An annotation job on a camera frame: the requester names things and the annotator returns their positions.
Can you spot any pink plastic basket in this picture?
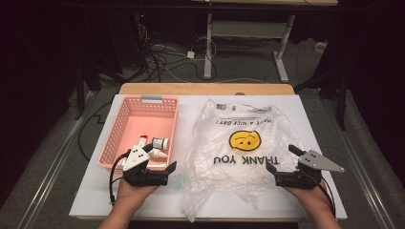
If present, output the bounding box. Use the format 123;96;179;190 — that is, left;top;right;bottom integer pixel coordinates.
97;94;180;172

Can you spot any white board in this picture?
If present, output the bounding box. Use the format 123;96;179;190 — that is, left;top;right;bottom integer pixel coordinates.
69;94;348;220

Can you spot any wooden table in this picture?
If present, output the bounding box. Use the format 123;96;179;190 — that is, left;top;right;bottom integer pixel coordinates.
118;82;296;96

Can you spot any black floor cable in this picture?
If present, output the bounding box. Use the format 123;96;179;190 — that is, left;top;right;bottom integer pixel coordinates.
77;100;113;162

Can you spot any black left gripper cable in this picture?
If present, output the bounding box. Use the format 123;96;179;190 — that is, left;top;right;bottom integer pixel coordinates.
108;151;132;205

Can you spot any small white box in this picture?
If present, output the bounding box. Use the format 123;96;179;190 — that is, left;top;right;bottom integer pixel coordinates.
314;40;329;54

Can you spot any person's left hand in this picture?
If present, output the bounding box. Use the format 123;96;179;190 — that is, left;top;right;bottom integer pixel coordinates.
116;180;159;210

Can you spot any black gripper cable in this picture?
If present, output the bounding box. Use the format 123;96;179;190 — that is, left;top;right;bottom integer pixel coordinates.
313;178;337;219
108;151;132;205

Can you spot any black stand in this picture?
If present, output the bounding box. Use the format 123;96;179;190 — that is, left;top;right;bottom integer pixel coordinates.
293;68;349;132
74;61;127;121

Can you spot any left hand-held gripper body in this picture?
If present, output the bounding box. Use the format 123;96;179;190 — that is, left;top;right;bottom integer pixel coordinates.
122;144;169;188

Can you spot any clear plastic bag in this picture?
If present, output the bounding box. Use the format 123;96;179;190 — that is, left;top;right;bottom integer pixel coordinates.
181;98;308;223

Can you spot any person's right hand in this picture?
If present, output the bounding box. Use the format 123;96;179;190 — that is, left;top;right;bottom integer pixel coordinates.
285;184;330;214

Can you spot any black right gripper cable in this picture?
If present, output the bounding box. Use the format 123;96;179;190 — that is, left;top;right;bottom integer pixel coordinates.
313;178;337;219

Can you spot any white desk frame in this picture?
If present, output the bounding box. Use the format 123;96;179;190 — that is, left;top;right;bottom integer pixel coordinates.
190;0;339;84

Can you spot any white bottle with green label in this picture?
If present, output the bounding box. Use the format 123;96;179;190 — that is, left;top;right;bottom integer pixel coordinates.
151;136;171;151

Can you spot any metal floor rail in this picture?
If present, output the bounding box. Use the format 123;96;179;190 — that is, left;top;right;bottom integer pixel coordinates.
13;90;95;229
319;92;397;229

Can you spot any tangle of floor cables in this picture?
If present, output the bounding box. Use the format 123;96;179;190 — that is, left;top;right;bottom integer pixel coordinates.
136;22;221;84

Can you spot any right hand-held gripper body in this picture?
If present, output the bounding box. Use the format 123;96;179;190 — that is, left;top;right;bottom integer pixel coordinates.
275;149;345;191

